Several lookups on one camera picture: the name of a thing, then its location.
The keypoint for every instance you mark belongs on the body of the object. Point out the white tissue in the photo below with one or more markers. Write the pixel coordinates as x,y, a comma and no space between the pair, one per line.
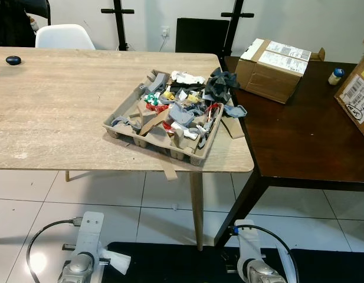
118,262

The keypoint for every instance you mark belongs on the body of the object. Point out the cardboard box with black print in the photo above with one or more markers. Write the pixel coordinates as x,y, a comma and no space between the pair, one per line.
356,97

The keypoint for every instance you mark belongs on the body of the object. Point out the dark brown table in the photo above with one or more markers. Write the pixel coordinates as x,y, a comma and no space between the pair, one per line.
299,135

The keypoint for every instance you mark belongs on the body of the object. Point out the small bottle with blue cap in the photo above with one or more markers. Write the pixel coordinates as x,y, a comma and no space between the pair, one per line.
336,78

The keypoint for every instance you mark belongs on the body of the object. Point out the cardboard box with white labels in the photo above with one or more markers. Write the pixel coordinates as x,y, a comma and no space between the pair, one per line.
264,79

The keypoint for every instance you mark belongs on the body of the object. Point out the black floor mat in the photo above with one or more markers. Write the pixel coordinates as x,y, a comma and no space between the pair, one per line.
182,265
335,268

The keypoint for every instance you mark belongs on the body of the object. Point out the flat brown cardboard flap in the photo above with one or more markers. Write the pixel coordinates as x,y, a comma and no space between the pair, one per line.
233,127

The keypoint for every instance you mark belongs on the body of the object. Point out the grey plastic part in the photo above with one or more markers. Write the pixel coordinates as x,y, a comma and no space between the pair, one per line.
158,81
183,115
121,122
236,111

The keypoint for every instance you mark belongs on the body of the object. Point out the white tape strip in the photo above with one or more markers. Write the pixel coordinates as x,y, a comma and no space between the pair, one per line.
283,265

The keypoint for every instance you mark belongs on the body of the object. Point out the black crumpled plastic piece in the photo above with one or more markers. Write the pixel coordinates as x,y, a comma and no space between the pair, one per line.
220,85

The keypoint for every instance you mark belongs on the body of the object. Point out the brown moulded cardboard tray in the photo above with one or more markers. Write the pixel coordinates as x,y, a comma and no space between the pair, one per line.
196,156

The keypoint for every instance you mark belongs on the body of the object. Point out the black metal stand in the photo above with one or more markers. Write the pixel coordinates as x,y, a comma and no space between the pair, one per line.
231,35
119,29

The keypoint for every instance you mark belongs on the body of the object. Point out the yellow wrapper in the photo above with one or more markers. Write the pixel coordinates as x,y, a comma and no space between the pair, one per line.
196,99
170,94

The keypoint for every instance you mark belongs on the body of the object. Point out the white torn paper wad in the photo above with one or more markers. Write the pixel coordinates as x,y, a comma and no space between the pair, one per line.
184,76

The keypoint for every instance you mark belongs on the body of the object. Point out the brown cardboard strip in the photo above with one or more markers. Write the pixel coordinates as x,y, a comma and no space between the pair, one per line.
169,171

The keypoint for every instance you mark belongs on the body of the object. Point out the black flat panel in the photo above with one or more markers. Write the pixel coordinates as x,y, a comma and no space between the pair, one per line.
196,35

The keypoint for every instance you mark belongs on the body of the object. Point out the red wrapper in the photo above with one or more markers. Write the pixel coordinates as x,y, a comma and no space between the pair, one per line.
158,108

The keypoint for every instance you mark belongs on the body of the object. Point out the green white wrapper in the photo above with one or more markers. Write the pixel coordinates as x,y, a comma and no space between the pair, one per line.
152,99

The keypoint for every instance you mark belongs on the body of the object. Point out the white plastic chair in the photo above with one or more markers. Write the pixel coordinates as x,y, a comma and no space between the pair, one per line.
64,38

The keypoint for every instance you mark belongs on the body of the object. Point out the black computer mouse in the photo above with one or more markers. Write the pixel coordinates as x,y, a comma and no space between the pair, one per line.
13,60

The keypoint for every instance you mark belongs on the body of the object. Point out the black office chair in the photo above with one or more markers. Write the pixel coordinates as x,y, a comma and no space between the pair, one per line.
13,23

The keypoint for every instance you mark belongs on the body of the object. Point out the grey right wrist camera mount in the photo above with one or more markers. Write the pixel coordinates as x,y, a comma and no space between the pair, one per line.
249,242

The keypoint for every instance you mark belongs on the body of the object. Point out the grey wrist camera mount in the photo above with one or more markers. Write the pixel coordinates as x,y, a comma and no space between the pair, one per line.
90,233
249,242

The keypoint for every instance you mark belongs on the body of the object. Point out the white wall socket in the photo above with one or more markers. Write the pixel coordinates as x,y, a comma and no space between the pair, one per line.
165,30

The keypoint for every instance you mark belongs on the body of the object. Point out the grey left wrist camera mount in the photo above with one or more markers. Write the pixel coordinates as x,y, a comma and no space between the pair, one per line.
90,233

